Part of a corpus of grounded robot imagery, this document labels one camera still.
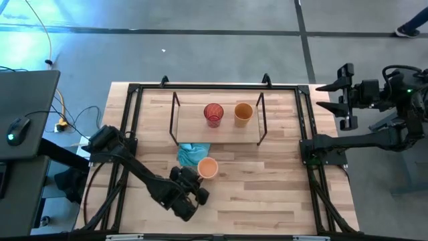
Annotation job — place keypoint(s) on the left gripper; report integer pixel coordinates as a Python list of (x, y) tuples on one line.
[(189, 182)]

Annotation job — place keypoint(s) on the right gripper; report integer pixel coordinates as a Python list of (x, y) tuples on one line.
[(366, 93)]

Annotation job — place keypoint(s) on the red translucent cup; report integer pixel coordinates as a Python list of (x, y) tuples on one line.
[(214, 114)]

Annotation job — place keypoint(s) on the orange plastic tumbler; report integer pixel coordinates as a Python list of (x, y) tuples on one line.
[(243, 114)]

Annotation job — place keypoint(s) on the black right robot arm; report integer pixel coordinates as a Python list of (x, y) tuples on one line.
[(354, 140)]

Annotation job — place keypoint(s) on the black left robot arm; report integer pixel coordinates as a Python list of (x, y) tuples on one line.
[(133, 164)]

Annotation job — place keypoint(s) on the black-framed wooden shelf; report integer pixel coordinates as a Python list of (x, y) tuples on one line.
[(200, 134)]

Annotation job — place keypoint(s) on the teal microfibre cloth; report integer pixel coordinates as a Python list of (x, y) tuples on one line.
[(190, 154)]

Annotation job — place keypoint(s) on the person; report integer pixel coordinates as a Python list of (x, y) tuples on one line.
[(409, 28)]

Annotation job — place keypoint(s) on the white box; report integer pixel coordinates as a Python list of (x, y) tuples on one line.
[(81, 149)]

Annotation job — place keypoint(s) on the black caster wheel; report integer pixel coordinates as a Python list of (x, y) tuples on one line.
[(45, 221)]

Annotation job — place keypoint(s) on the black computer mouse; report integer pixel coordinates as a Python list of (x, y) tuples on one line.
[(17, 130)]

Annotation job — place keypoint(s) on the dark grey desk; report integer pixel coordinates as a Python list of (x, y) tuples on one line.
[(26, 100)]

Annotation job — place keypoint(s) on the silver metal bracket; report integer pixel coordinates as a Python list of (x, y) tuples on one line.
[(311, 238), (123, 237)]

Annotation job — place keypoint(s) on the black aluminium rig frame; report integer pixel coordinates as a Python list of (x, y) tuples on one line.
[(217, 86)]

